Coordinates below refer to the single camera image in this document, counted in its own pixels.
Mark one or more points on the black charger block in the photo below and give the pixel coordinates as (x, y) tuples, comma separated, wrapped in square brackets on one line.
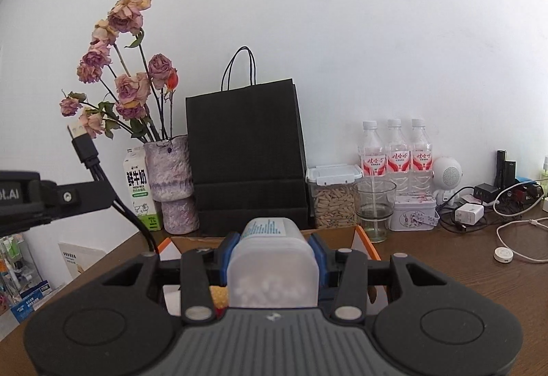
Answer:
[(486, 191)]

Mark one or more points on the black paper bag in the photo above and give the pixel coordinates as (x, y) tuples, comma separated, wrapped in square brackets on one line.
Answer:
[(246, 153)]

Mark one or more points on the white patterned tin box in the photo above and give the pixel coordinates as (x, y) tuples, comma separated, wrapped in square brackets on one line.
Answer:
[(413, 213)]

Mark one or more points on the blue and white carton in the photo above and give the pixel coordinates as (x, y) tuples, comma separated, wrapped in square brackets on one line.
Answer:
[(34, 294)]

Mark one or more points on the dried pink roses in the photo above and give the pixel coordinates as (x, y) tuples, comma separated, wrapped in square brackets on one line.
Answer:
[(124, 89)]

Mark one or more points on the white robot-shaped speaker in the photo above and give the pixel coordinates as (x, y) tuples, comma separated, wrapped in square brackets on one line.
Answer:
[(447, 176)]

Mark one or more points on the white sign board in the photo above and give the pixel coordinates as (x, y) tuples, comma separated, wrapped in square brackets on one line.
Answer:
[(75, 260)]

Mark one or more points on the white round charging puck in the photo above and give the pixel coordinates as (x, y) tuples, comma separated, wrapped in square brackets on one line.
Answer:
[(503, 254)]

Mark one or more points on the clear seed container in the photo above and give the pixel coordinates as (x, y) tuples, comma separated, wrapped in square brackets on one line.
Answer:
[(334, 196)]

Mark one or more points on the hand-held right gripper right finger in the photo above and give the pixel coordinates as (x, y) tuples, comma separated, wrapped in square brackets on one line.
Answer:
[(320, 258)]

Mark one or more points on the white and green milk carton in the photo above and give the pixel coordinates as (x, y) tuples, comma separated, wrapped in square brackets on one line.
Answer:
[(139, 191)]

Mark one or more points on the purple textured vase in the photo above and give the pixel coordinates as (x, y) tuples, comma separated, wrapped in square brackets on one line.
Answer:
[(171, 179)]

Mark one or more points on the clear drinking glass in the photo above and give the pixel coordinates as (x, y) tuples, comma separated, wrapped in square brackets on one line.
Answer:
[(376, 204)]

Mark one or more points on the black upright device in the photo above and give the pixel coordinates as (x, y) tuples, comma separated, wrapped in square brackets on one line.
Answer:
[(505, 168)]

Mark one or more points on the water bottle with red label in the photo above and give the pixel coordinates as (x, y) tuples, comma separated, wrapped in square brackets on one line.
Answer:
[(421, 155), (371, 157), (397, 157)]

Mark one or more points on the red cardboard box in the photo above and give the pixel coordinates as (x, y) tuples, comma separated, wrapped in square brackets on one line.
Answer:
[(338, 236)]

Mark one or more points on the translucent plastic pill box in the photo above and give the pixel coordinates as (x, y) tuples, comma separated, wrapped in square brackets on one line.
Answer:
[(274, 269)]

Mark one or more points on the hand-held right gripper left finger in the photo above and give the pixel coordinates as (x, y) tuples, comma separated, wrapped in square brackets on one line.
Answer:
[(221, 262)]

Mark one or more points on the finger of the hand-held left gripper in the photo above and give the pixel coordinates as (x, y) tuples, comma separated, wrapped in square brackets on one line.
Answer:
[(72, 196)]

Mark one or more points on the white charger plug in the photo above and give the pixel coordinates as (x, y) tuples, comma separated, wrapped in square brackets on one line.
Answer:
[(469, 213)]

